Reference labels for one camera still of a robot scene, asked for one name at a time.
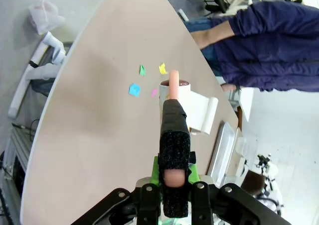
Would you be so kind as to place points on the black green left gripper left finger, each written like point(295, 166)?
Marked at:
point(147, 202)

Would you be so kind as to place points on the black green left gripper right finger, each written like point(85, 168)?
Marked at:
point(202, 205)

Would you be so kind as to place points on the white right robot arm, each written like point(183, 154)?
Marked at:
point(40, 68)

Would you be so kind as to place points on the person's left hand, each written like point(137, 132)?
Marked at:
point(229, 87)

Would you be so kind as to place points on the silver metal tray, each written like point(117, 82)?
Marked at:
point(221, 152)

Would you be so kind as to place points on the white storage box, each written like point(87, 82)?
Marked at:
point(240, 155)

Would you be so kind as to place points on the white peeled adhesive sheet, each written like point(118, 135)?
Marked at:
point(199, 110)

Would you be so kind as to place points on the pink paper scrap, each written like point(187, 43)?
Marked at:
point(154, 93)

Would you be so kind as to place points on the blue paper scrap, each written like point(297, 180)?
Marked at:
point(134, 89)

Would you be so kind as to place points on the green paper scrap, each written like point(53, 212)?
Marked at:
point(142, 70)

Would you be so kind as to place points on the yellow paper scrap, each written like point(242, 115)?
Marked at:
point(163, 69)

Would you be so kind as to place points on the person in purple jacket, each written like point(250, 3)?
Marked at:
point(269, 55)

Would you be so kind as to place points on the clear plastic bag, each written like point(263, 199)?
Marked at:
point(45, 14)

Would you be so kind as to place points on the aluminium frame rail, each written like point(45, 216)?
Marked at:
point(17, 150)

